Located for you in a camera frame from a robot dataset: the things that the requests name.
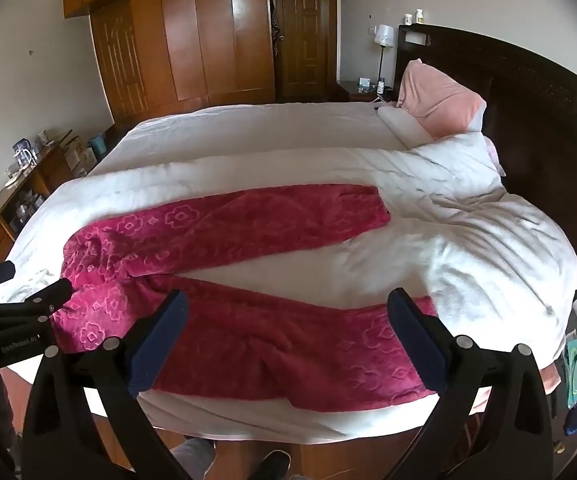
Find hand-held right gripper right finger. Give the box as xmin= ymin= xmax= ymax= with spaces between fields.
xmin=387 ymin=287 xmax=555 ymax=480

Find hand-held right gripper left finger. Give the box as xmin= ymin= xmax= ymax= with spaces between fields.
xmin=21 ymin=291 xmax=195 ymax=480

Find pink fleece pants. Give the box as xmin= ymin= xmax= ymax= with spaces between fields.
xmin=48 ymin=185 xmax=489 ymax=413

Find wooden sideboard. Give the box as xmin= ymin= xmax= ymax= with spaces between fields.
xmin=0 ymin=130 xmax=94 ymax=271

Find glass kettle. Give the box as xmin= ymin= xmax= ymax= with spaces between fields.
xmin=12 ymin=140 xmax=36 ymax=168

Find pale pink bed sheet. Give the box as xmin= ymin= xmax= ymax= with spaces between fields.
xmin=539 ymin=362 xmax=562 ymax=396

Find white duvet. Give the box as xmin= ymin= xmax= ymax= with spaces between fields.
xmin=51 ymin=132 xmax=577 ymax=366

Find white storage box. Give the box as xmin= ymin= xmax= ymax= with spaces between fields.
xmin=63 ymin=137 xmax=94 ymax=176

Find teal bag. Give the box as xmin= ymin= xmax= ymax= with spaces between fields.
xmin=563 ymin=337 xmax=577 ymax=406

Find white pillow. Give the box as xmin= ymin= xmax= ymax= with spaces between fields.
xmin=377 ymin=106 xmax=437 ymax=150

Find white tablecloth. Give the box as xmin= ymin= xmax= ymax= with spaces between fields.
xmin=6 ymin=102 xmax=577 ymax=448

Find pink cloth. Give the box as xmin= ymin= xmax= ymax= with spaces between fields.
xmin=395 ymin=58 xmax=488 ymax=141

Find dark wooden headboard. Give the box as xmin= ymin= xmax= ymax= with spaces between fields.
xmin=396 ymin=22 xmax=577 ymax=301

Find wooden wardrobe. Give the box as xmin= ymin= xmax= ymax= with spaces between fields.
xmin=61 ymin=0 xmax=276 ymax=131

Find white table lamp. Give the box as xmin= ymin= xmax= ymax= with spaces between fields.
xmin=373 ymin=24 xmax=395 ymax=96

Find wooden door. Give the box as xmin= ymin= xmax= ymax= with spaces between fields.
xmin=267 ymin=0 xmax=340 ymax=103

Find dark hanging garment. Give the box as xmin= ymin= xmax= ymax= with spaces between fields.
xmin=268 ymin=0 xmax=283 ymax=58

